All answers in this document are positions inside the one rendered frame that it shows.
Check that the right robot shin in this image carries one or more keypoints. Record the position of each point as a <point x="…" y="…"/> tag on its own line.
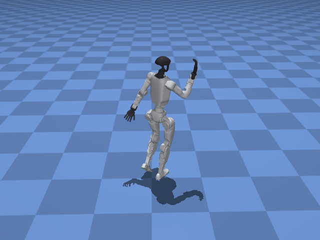
<point x="163" y="158"/>

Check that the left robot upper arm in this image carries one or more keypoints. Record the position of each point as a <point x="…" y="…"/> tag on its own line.
<point x="146" y="84"/>

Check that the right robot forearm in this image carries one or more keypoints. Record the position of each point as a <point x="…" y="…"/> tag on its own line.
<point x="188" y="87"/>

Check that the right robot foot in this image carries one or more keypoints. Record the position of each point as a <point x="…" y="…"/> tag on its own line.
<point x="159" y="176"/>

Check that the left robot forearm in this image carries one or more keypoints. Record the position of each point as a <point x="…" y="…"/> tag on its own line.
<point x="137" y="100"/>

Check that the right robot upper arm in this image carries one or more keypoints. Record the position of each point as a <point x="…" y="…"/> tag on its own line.
<point x="172" y="86"/>

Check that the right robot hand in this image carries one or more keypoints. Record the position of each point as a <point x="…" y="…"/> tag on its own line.
<point x="193" y="74"/>

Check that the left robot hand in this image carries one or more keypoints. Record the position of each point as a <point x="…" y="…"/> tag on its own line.
<point x="131" y="113"/>

